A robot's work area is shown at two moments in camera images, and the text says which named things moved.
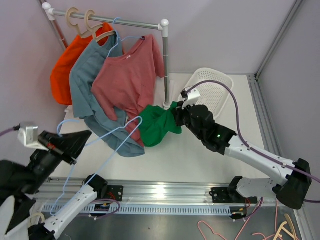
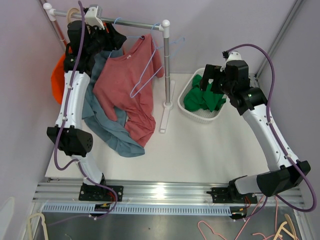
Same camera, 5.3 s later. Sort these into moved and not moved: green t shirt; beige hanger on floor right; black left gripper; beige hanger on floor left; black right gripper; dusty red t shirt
Moved: green t shirt; black left gripper; black right gripper
Not moved: dusty red t shirt; beige hanger on floor right; beige hanger on floor left
